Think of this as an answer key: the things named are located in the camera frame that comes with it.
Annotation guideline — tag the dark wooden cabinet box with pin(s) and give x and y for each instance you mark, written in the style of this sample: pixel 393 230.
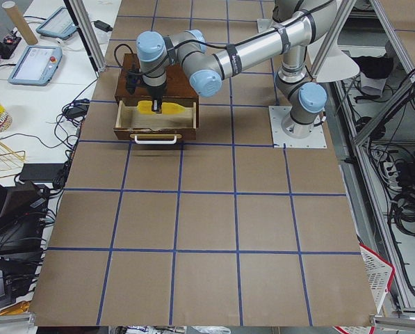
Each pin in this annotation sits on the dark wooden cabinet box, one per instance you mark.
pixel 178 89

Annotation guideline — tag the black electronics box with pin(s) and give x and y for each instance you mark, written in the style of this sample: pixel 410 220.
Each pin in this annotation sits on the black electronics box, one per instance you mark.
pixel 22 208

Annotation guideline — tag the gold wire rack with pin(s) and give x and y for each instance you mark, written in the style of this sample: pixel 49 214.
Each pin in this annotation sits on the gold wire rack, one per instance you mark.
pixel 11 162

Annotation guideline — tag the white red plastic basket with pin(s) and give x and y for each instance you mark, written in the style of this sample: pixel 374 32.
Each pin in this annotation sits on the white red plastic basket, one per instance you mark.
pixel 380 274

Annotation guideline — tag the white chair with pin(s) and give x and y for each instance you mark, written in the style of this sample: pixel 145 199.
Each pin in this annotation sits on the white chair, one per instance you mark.
pixel 337 66

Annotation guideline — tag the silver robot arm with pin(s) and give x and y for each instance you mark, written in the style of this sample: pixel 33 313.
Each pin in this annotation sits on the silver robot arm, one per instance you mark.
pixel 296 25

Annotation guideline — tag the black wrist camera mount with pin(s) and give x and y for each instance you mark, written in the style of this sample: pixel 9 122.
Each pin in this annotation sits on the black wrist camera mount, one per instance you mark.
pixel 133 80

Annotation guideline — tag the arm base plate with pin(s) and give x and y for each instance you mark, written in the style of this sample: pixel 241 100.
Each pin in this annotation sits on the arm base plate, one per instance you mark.
pixel 266 26
pixel 288 134

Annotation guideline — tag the cardboard tube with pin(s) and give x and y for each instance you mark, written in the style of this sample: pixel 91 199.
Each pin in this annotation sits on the cardboard tube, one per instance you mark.
pixel 20 23

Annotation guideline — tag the wooden drawer with white handle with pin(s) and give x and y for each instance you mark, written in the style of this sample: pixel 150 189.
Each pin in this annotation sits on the wooden drawer with white handle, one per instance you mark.
pixel 156 128

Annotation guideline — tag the near blue teach pendant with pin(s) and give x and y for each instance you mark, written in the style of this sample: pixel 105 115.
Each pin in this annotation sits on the near blue teach pendant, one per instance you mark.
pixel 36 66

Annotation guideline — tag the blue teach pendant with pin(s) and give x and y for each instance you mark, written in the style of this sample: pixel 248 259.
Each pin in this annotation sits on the blue teach pendant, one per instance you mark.
pixel 57 25
pixel 36 66

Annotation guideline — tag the yellow corn cob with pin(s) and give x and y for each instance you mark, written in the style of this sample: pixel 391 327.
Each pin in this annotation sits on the yellow corn cob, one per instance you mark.
pixel 167 108

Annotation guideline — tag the far blue teach pendant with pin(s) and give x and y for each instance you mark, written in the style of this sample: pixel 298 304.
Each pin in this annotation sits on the far blue teach pendant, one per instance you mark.
pixel 57 25

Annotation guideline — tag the aluminium frame post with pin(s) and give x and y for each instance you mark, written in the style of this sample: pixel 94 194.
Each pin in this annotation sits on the aluminium frame post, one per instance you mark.
pixel 84 27

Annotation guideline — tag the black power adapter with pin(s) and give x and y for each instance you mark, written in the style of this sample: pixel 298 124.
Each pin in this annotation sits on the black power adapter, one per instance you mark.
pixel 105 27

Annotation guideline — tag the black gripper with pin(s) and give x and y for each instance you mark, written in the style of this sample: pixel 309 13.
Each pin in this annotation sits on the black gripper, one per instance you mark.
pixel 156 92

